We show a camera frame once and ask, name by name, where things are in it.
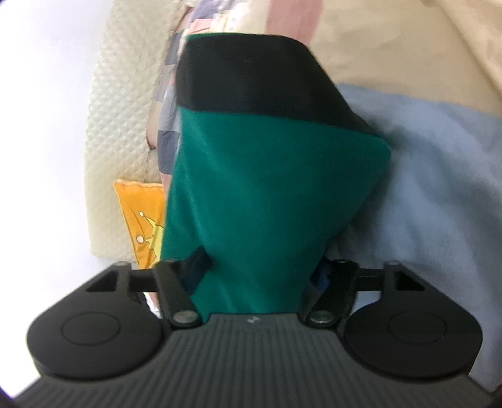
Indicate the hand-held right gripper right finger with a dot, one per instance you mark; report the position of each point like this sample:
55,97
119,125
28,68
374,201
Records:
333,290

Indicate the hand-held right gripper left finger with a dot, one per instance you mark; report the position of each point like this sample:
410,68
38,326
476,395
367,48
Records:
196,270

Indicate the green sweatshirt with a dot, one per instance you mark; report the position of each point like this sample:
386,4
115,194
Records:
255,176

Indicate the yellow crown pillow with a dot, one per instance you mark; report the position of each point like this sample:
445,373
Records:
145,219

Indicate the patchwork quilt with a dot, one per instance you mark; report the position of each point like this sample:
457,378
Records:
411,157

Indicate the patchwork pillow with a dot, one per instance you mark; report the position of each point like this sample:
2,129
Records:
166,117

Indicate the cream quilted headboard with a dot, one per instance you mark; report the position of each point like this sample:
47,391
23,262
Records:
117,117

